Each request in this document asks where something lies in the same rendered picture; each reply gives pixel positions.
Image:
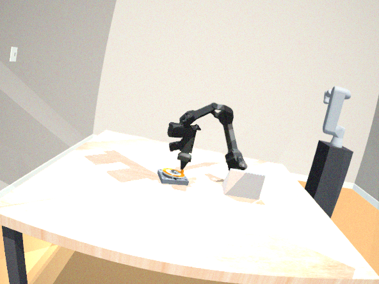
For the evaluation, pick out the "orange and yellow round plate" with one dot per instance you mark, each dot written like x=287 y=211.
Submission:
x=180 y=174

